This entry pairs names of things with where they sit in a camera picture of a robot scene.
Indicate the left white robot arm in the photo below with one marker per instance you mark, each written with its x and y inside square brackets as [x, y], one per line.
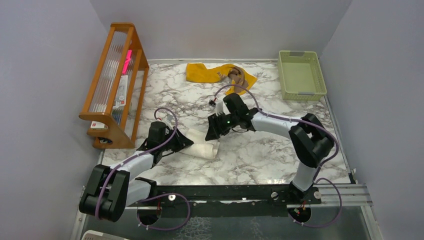
[110, 189]

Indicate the yellow brown towel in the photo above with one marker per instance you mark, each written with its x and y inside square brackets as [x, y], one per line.
[199, 73]

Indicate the white basket corner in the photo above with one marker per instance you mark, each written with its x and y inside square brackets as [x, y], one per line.
[96, 235]

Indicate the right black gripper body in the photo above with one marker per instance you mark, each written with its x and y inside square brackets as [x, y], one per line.
[230, 120]

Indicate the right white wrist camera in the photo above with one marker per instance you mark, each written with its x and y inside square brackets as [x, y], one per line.
[218, 106]

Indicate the green plastic basket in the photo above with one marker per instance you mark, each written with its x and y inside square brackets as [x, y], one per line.
[300, 76]

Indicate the small white red box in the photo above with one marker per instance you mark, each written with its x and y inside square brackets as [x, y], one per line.
[96, 125]

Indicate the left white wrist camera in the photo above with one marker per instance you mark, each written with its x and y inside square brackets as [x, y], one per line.
[167, 120]

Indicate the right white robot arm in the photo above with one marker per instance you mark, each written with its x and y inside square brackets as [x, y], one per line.
[311, 142]

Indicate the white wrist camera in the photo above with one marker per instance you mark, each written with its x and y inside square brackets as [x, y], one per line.
[218, 106]
[167, 120]

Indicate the white cream towel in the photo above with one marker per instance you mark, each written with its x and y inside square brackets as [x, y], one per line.
[201, 148]

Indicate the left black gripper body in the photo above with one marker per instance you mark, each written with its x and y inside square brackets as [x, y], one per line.
[175, 143]

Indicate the wooden shelf rack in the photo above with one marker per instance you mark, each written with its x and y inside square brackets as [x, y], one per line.
[98, 106]

